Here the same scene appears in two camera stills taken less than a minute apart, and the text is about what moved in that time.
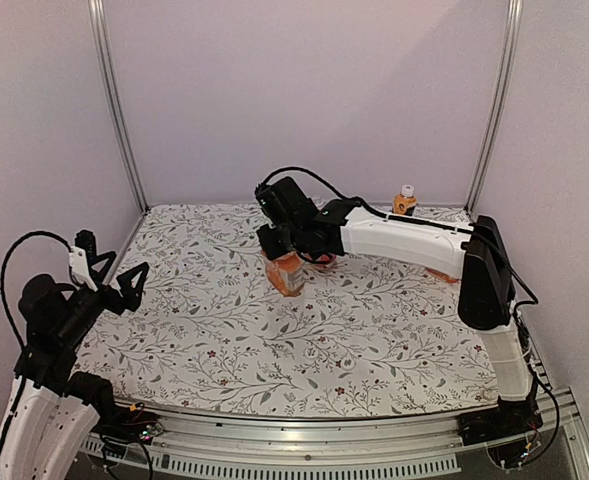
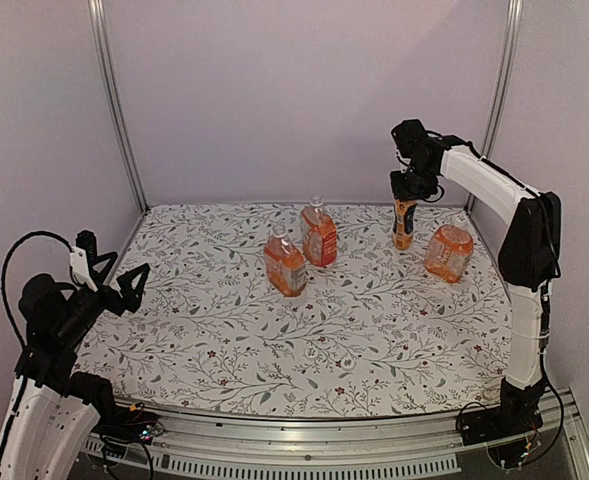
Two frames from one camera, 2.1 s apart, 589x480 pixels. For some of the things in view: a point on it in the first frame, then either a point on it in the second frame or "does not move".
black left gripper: [129, 298] does not move
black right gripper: [270, 249] to [399, 191]
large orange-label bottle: [286, 273] does not move
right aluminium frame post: [498, 106] does not move
